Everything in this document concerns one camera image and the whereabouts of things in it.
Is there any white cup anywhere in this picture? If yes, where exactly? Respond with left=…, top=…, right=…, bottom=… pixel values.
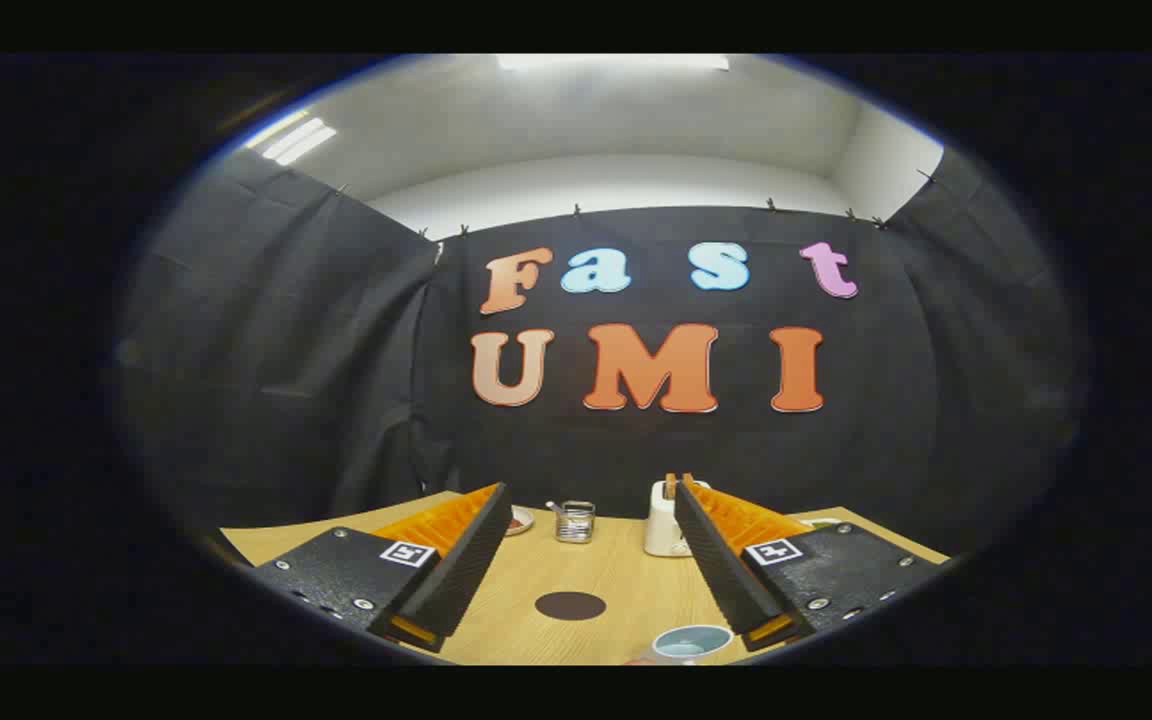
left=636, top=624, right=735, bottom=666

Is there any black backdrop cloth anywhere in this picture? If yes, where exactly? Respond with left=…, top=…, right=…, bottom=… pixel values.
left=116, top=148, right=1087, bottom=556

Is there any striped ceiling light panel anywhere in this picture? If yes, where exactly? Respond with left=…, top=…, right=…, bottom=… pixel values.
left=246, top=112, right=339, bottom=167

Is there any dark brown round coaster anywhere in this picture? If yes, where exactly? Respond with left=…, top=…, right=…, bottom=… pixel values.
left=534, top=591, right=608, bottom=622

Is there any white toaster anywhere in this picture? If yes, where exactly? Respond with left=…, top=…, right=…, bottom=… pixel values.
left=643, top=480, right=712, bottom=559

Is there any wooden table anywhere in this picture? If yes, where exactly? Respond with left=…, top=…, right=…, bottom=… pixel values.
left=219, top=490, right=950, bottom=666

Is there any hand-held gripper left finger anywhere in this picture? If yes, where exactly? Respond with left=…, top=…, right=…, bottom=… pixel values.
left=249, top=482, right=514, bottom=653

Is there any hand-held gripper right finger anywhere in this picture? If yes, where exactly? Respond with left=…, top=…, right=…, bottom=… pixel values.
left=673, top=480, right=942, bottom=653

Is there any wide ceiling light panel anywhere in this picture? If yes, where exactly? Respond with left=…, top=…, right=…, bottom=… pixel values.
left=496, top=54, right=732, bottom=73

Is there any small metal wire basket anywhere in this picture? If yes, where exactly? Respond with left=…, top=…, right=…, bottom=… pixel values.
left=546, top=500, right=597, bottom=545

